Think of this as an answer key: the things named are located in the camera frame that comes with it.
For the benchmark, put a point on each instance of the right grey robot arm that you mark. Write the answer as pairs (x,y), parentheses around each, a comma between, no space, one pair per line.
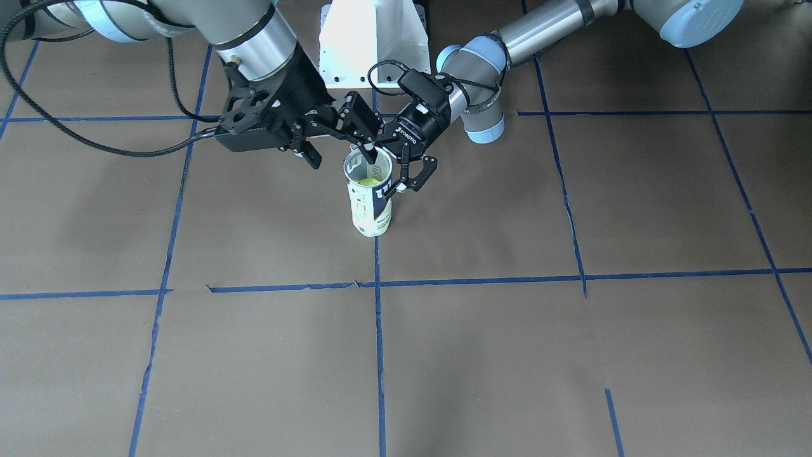
(253,34)

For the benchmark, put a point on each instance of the clear tennis ball can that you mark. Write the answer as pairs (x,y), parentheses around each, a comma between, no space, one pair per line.
(370,210)

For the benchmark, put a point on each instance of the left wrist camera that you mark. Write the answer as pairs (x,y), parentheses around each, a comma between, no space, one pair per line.
(424,89)

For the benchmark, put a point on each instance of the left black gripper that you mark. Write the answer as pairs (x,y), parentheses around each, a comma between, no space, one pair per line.
(421,129)

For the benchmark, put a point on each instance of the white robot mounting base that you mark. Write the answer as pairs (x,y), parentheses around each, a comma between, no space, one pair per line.
(355,35)

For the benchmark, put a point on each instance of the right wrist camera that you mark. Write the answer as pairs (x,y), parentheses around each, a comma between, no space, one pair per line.
(257,138)

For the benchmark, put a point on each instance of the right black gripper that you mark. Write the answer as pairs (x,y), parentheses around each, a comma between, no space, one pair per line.
(304,88)

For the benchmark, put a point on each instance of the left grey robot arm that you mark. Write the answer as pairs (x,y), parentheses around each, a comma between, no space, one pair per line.
(468,80)

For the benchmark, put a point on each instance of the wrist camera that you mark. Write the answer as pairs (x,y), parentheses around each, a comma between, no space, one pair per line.
(424,89)
(257,138)

